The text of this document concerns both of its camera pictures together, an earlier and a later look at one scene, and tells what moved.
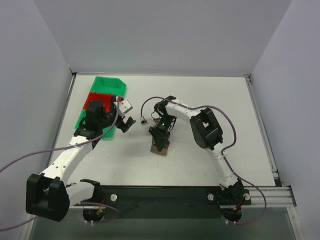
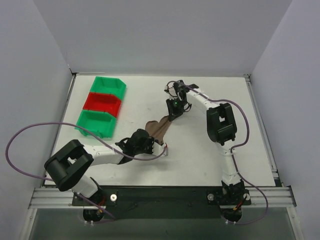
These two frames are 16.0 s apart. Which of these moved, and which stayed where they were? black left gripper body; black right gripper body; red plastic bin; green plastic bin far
Moved: black right gripper body; black left gripper body
Stayed: green plastic bin far; red plastic bin
